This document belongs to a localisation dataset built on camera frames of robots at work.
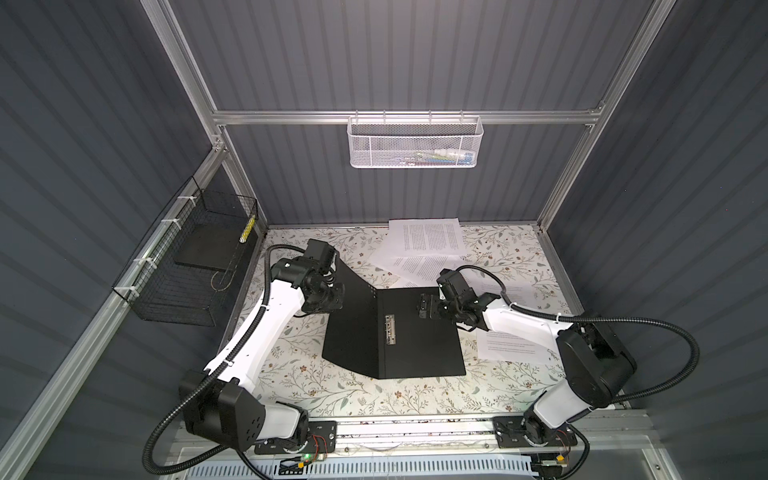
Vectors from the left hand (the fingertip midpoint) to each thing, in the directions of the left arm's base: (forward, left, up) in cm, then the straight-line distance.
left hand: (335, 305), depth 79 cm
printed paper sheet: (+23, -27, -17) cm, 39 cm away
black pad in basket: (+14, +31, +10) cm, 36 cm away
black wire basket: (+6, +36, +10) cm, 38 cm away
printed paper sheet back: (+40, -32, -17) cm, 53 cm away
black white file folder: (-1, -11, -17) cm, 20 cm away
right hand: (+4, -27, -11) cm, 30 cm away
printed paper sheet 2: (-7, -46, -17) cm, 49 cm away
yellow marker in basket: (+19, +24, +11) cm, 32 cm away
